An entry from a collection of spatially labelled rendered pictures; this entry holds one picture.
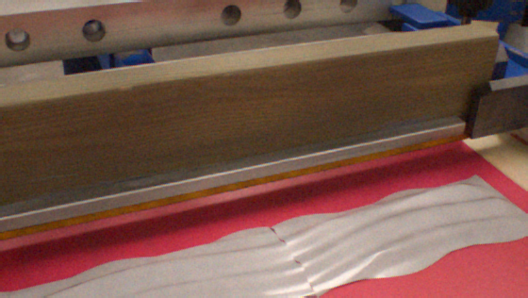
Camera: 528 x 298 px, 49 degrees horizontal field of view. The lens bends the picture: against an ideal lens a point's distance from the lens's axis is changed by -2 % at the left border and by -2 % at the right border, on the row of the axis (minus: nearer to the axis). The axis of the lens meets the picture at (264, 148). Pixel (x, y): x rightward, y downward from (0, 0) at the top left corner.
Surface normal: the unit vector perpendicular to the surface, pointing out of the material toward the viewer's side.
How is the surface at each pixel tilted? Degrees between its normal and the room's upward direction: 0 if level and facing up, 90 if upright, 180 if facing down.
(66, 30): 90
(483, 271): 0
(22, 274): 0
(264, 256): 30
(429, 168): 0
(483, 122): 90
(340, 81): 90
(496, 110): 90
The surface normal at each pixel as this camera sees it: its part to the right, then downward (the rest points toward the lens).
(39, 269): 0.03, -0.86
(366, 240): 0.34, -0.47
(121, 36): 0.40, 0.48
